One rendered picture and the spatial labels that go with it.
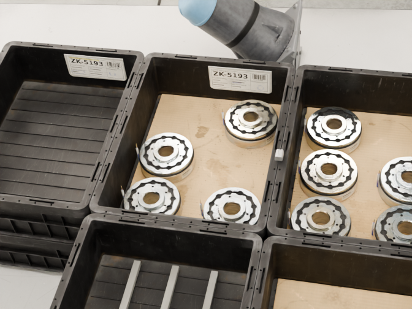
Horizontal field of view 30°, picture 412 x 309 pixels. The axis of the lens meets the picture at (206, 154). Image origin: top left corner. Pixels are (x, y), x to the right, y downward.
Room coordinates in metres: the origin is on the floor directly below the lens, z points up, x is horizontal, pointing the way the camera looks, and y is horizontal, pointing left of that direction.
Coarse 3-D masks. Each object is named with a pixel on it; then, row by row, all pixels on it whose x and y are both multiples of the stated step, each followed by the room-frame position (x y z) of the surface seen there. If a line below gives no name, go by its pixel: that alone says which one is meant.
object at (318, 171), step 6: (318, 162) 0.88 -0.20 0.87; (324, 162) 0.88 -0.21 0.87; (330, 162) 0.88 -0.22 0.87; (336, 162) 0.88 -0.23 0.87; (318, 168) 0.87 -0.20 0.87; (342, 168) 0.86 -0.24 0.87; (318, 174) 0.86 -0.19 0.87; (324, 174) 0.85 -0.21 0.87; (336, 174) 0.85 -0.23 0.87; (330, 180) 0.84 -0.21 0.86
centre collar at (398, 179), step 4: (400, 168) 0.85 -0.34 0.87; (404, 168) 0.85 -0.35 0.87; (408, 168) 0.84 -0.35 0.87; (400, 172) 0.84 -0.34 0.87; (404, 172) 0.84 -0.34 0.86; (396, 176) 0.83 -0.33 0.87; (400, 176) 0.83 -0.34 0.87; (396, 180) 0.82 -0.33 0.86; (400, 180) 0.82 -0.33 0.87; (400, 184) 0.81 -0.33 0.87; (404, 184) 0.81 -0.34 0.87; (408, 184) 0.81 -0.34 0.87; (408, 188) 0.80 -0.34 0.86
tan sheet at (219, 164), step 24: (168, 96) 1.14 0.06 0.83; (168, 120) 1.07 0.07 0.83; (192, 120) 1.06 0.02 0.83; (216, 120) 1.05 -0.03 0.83; (192, 144) 1.00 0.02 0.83; (216, 144) 0.99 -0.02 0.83; (216, 168) 0.93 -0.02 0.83; (240, 168) 0.92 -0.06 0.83; (264, 168) 0.92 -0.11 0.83; (192, 192) 0.88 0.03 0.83; (192, 216) 0.82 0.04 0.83
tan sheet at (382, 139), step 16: (368, 128) 0.98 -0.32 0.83; (384, 128) 0.98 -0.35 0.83; (400, 128) 0.97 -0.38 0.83; (304, 144) 0.96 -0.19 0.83; (368, 144) 0.94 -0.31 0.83; (384, 144) 0.94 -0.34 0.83; (400, 144) 0.93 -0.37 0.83; (368, 160) 0.90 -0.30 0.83; (384, 160) 0.90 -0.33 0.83; (368, 176) 0.87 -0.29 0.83; (368, 192) 0.83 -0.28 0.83; (352, 208) 0.80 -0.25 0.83; (368, 208) 0.79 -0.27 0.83; (384, 208) 0.79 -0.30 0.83; (288, 224) 0.78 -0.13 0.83; (320, 224) 0.77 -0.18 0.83; (352, 224) 0.76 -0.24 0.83; (368, 224) 0.76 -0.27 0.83
